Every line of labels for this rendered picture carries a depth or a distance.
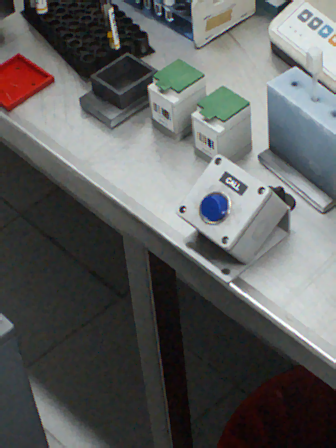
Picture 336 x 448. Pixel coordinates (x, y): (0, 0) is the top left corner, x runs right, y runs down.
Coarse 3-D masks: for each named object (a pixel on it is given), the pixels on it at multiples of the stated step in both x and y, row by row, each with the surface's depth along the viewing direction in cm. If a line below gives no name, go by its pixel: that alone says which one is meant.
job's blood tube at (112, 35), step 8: (104, 0) 134; (104, 8) 134; (112, 8) 135; (104, 16) 135; (112, 16) 136; (104, 24) 136; (112, 24) 136; (112, 32) 137; (112, 40) 138; (112, 48) 139
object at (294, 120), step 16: (272, 80) 122; (288, 80) 122; (304, 80) 122; (272, 96) 122; (288, 96) 120; (304, 96) 120; (320, 96) 120; (272, 112) 124; (288, 112) 122; (304, 112) 119; (320, 112) 119; (272, 128) 126; (288, 128) 123; (304, 128) 121; (320, 128) 118; (272, 144) 128; (288, 144) 125; (304, 144) 122; (320, 144) 120; (272, 160) 127; (288, 160) 127; (304, 160) 124; (320, 160) 121; (288, 176) 126; (304, 176) 125; (320, 176) 123; (304, 192) 124; (320, 192) 124; (320, 208) 123
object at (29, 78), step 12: (12, 60) 142; (24, 60) 142; (0, 72) 142; (12, 72) 141; (24, 72) 141; (36, 72) 141; (0, 84) 140; (12, 84) 140; (24, 84) 140; (36, 84) 139; (48, 84) 139; (0, 96) 139; (12, 96) 138; (24, 96) 138; (12, 108) 137
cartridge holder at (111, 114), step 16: (112, 64) 136; (128, 64) 137; (144, 64) 135; (96, 80) 134; (112, 80) 137; (128, 80) 137; (144, 80) 133; (96, 96) 135; (112, 96) 133; (128, 96) 133; (144, 96) 135; (96, 112) 134; (112, 112) 133; (128, 112) 134
